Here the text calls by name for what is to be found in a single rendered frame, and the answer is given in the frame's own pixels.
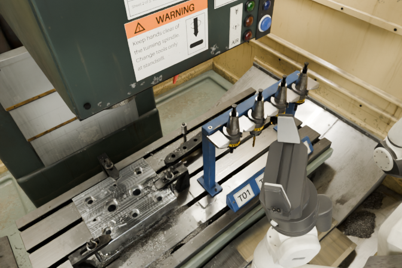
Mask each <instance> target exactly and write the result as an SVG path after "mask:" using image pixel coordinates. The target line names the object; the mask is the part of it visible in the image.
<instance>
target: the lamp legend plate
mask: <svg viewBox="0 0 402 268"><path fill-rule="evenodd" d="M242 7H243V4H239V5H237V6H234V7H231V8H230V35H229V49H230V48H232V47H234V46H236V45H238V44H240V35H241V25H242Z"/></svg>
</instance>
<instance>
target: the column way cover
mask: <svg viewBox="0 0 402 268"><path fill-rule="evenodd" d="M0 103H1V104H2V106H3V107H4V109H5V110H6V111H8V112H9V113H10V114H11V116H12V118H13V119H14V121H15V122H16V124H17V125H18V127H19V129H20V130H21V132H22V134H23V135H24V137H25V138H26V140H27V141H28V142H29V141H30V143H31V144H32V146H33V148H34V149H35V151H36V153H37V154H38V155H39V157H40V159H41V160H42V162H43V164H44V165H45V167H47V166H49V165H51V164H53V163H54V162H56V161H58V160H60V159H62V158H64V157H66V156H68V155H70V154H72V153H74V152H76V151H78V150H80V149H82V148H84V147H85V146H87V145H89V144H91V143H93V142H95V141H97V140H99V139H100V138H103V137H104V136H106V135H109V134H110V133H112V132H114V131H116V130H118V129H120V128H122V127H124V126H126V125H128V124H130V123H131V122H133V121H135V120H137V119H139V115H138V111H137V108H136V103H135V98H134V99H133V100H131V101H130V102H129V103H127V104H125V105H123V106H120V107H118V108H114V109H108V110H103V111H101V112H99V113H97V114H95V115H93V116H91V117H89V118H87V119H85V120H83V121H79V119H78V118H77V117H76V115H75V114H73V113H72V112H71V110H70V109H69V108H68V106H67V105H66V103H65V102H64V101H63V99H62V98H61V97H60V95H59V94H58V92H57V91H56V89H55V88H54V87H53V85H52V84H51V82H49V80H48V78H47V77H46V76H45V75H44V73H43V72H42V70H41V69H40V67H39V66H38V65H37V64H36V62H35V61H34V59H33V58H32V56H31V55H30V54H29V52H28V51H27V49H26V48H25V47H24V46H22V47H19V48H16V49H14V50H10V51H7V52H5V53H1V54H0Z"/></svg>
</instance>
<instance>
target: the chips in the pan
mask: <svg viewBox="0 0 402 268"><path fill-rule="evenodd" d="M386 197H387V196H386V195H384V193H381V192H377V191H375V192H373V193H372V194H371V195H370V196H368V198H366V200H365V201H363V204H362V205H363V208H364V209H366V208H367V209H368V208H370V209H372V210H374V209H376V210H377V209H379V208H380V207H381V206H382V205H383V203H382V200H383V198H386ZM352 214H354V216H353V215H352ZM352 214H351V216H350V217H349V218H347V219H346V220H345V222H344V223H343V227H344V229H343V230H344V235H346V236H348V237H349V236H350V237H351V236H353V237H358V238H359V239H361V238H364V239H369V238H370V237H371V234H372V233H374V232H375V231H374V229H375V218H376V216H375V214H374V213H372V212H369V211H368V210H365V211H364V210H363V211H360V212H354V213H352Z"/></svg>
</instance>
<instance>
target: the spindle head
mask: <svg viewBox="0 0 402 268"><path fill-rule="evenodd" d="M187 1H189V0H183V1H179V2H177V3H174V4H171V5H168V6H166V7H163V8H160V9H158V10H155V11H152V12H149V13H146V14H143V15H141V16H138V17H135V18H133V19H130V20H128V18H127V12H126V6H125V3H124V0H0V13H1V15H2V16H3V18H4V19H5V21H6V22H7V23H8V25H9V26H10V28H11V29H12V30H13V32H14V33H15V34H16V36H17V37H18V39H19V40H20V41H21V43H22V44H23V45H24V47H25V48H26V49H27V51H28V52H29V54H30V55H31V56H32V58H33V59H34V61H35V62H36V64H37V65H38V66H39V67H40V69H41V70H42V72H43V73H44V75H45V76H46V77H47V78H48V80H49V82H51V84H52V85H53V87H54V88H55V89H56V91H57V92H58V94H59V95H60V97H61V98H62V99H63V101H64V102H65V103H66V105H67V106H68V108H69V109H70V110H71V112H72V113H73V114H75V115H76V117H77V118H78V119H79V121H83V120H85V119H87V118H89V117H91V116H93V115H95V114H97V113H99V112H101V111H103V110H105V109H108V108H110V107H112V106H114V105H116V104H118V103H120V102H122V101H125V100H126V99H128V98H131V97H132V96H134V95H137V94H139V93H141V92H143V91H145V90H147V89H149V88H151V87H154V86H156V85H158V84H160V83H162V82H164V81H166V80H168V79H170V78H172V77H174V76H176V75H178V74H180V73H182V72H185V71H187V70H189V69H191V68H193V67H195V66H197V65H199V64H201V63H203V62H205V61H207V60H209V59H211V58H213V57H216V56H218V55H220V54H222V53H224V52H226V51H228V50H231V49H233V48H235V47H237V46H239V45H241V44H243V43H245V41H243V34H244V33H245V31H247V30H248V29H251V30H252V31H253V35H252V38H251V39H253V38H255V34H256V28H257V16H258V5H259V0H255V8H254V10H253V11H252V12H250V13H247V12H246V11H245V4H246V3H247V1H248V0H236V1H233V2H231V3H229V4H226V5H223V6H221V7H218V8H216V9H214V0H207V2H208V49H207V50H204V51H202V52H200V53H197V54H195V55H194V56H191V57H189V58H187V59H185V60H182V61H180V62H178V63H176V64H174V65H172V66H170V67H168V68H165V69H163V70H161V71H159V72H156V73H155V74H153V75H150V76H148V77H146V78H143V79H141V80H139V81H136V76H135V71H134V67H133V62H132V57H131V53H130V48H129V43H128V40H127V35H126V30H125V27H124V24H126V23H129V22H132V21H134V20H137V19H140V18H143V17H145V16H149V15H151V14H154V13H156V12H159V11H162V10H165V9H167V8H170V7H173V6H176V5H178V4H182V3H183V2H187ZM239 4H243V7H242V25H241V35H240V44H238V45H236V46H234V47H232V48H230V49H229V35H230V8H231V7H234V6H237V5H239ZM250 14H252V15H253V16H254V22H253V24H252V26H251V27H249V28H246V27H245V26H244V25H243V23H244V20H245V18H246V17H247V16H248V15H250Z"/></svg>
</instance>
